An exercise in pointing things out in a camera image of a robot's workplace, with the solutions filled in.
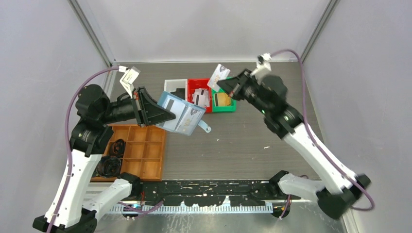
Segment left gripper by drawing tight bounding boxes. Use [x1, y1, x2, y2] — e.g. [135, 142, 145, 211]
[99, 86, 176, 127]

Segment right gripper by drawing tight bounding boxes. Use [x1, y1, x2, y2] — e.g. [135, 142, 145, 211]
[216, 68, 269, 114]

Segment white VIP card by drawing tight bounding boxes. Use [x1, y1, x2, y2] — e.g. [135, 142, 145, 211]
[207, 64, 230, 92]

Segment blue card holder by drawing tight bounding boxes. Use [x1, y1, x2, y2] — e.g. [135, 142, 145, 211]
[156, 91, 211, 136]

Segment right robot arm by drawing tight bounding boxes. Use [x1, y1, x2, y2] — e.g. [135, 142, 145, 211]
[217, 69, 371, 220]

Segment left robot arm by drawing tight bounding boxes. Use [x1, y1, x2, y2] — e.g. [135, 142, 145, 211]
[33, 84, 176, 233]

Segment gold cards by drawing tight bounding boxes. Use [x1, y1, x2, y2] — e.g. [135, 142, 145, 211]
[213, 92, 232, 107]

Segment black cards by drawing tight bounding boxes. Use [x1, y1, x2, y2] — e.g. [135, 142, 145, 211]
[171, 88, 186, 100]

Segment white cards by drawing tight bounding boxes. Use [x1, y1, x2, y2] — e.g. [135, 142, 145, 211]
[192, 88, 210, 108]

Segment green plastic bin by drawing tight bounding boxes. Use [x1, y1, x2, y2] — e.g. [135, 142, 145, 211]
[206, 78, 237, 113]

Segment white plastic bin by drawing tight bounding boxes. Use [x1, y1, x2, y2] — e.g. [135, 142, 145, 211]
[164, 79, 188, 100]

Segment red plastic bin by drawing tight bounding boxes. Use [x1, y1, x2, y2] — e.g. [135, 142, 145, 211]
[187, 78, 212, 113]

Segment wooden compartment tray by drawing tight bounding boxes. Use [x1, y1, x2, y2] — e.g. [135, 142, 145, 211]
[91, 124, 166, 182]

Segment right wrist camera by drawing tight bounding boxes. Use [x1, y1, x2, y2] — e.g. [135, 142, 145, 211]
[251, 53, 272, 79]

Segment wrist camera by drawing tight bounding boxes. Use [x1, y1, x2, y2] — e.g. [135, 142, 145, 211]
[251, 53, 272, 79]
[119, 66, 140, 97]

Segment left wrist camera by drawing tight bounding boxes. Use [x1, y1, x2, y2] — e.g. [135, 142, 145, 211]
[119, 66, 140, 97]

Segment black straps bundle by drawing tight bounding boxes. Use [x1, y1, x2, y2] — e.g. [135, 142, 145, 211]
[95, 139, 126, 178]

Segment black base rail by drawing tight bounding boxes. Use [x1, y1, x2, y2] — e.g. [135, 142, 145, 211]
[122, 180, 288, 207]

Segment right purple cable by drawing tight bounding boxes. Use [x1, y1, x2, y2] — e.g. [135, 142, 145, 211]
[270, 49, 376, 220]

